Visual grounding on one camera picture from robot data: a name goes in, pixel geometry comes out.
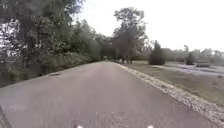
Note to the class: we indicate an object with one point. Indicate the dark conical bush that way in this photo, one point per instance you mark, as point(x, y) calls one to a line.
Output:
point(156, 56)

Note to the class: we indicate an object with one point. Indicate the grey asphalt road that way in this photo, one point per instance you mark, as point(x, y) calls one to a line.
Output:
point(100, 96)

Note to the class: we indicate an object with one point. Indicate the wood of green trees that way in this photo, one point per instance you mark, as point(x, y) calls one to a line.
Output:
point(43, 40)

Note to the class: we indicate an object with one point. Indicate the distant line of trees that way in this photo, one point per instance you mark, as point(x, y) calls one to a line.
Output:
point(208, 56)

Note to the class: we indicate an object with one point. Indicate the pale side road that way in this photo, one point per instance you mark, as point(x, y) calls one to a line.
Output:
point(206, 70)

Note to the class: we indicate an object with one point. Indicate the tall broad tree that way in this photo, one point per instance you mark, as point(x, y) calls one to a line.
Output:
point(130, 35)

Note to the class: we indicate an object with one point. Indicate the pale gravel strip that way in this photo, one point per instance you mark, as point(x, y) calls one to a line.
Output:
point(186, 98)

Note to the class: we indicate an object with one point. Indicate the grass verge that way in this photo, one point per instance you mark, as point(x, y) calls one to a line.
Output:
point(196, 83)

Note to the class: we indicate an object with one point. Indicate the small dark bush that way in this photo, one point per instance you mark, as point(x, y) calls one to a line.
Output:
point(189, 59)

